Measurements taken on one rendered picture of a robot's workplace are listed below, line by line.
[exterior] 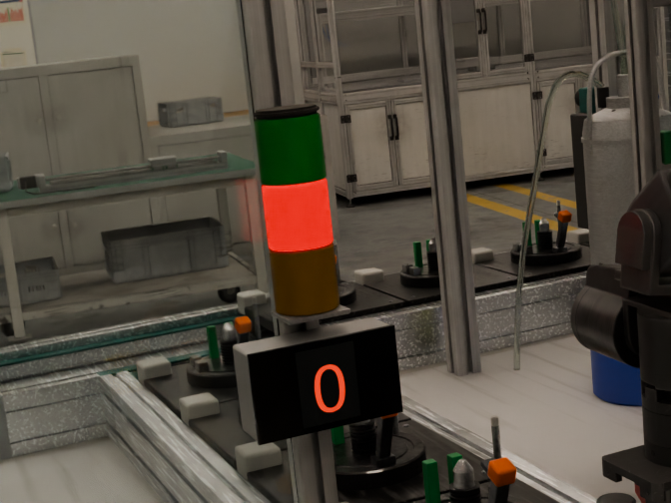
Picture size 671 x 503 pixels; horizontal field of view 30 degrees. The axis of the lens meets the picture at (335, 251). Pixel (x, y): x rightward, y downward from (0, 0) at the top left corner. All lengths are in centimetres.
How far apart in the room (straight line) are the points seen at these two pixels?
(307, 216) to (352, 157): 898
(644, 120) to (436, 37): 90
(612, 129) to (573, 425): 44
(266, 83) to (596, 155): 100
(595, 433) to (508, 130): 856
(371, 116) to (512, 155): 124
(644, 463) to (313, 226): 29
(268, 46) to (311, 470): 34
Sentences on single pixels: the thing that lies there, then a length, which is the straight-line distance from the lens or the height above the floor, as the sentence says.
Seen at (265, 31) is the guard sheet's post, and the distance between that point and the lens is 96.
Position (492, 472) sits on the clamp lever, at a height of 106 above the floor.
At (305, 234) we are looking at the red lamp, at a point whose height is 132.
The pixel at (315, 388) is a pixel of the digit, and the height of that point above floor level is 120.
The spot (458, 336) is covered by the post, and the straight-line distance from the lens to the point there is 213.
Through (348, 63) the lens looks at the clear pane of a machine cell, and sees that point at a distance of 989.
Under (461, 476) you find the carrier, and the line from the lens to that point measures 122.
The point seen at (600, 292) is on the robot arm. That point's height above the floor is 126.
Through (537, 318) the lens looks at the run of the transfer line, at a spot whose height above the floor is 90.
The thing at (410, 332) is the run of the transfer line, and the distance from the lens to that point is 221.
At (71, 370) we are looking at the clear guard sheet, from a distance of 96.
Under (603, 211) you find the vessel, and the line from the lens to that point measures 190.
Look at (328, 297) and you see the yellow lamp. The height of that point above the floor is 127.
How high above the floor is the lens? 148
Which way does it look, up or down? 10 degrees down
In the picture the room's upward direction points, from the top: 6 degrees counter-clockwise
